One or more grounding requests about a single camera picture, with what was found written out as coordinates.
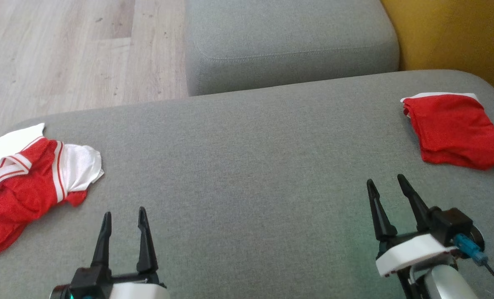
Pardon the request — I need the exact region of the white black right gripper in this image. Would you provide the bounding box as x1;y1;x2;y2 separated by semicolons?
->
366;174;460;278

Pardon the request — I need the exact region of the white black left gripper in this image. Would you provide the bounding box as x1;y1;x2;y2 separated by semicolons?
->
91;206;171;299

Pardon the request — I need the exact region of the red and white jersey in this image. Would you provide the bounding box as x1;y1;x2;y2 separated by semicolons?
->
0;123;105;255

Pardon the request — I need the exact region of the red garment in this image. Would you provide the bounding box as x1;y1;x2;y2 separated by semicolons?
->
401;92;494;171

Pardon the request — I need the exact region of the large grey fabric sofa seat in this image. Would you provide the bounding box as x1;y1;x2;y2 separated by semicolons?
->
0;70;494;299

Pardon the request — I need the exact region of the yellow cushion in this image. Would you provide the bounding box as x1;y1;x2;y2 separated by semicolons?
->
381;0;494;95

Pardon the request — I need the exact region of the small grey sofa cushion section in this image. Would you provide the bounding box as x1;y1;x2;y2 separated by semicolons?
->
184;0;400;97

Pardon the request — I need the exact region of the blue right camera connector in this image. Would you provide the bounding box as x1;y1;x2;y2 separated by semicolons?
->
454;233;489;267

